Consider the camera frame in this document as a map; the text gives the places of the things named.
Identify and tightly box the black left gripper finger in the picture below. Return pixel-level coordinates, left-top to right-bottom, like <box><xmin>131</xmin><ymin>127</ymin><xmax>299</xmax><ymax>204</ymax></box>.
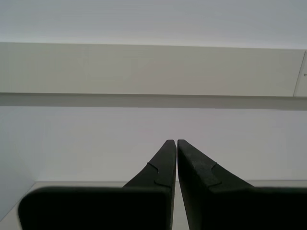
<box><xmin>18</xmin><ymin>139</ymin><xmax>177</xmax><ymax>230</ymax></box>
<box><xmin>177</xmin><ymin>139</ymin><xmax>307</xmax><ymax>230</ymax></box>

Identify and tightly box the white wall duct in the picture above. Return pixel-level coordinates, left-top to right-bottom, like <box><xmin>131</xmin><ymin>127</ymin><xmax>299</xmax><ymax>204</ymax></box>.
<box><xmin>0</xmin><ymin>42</ymin><xmax>307</xmax><ymax>99</ymax></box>

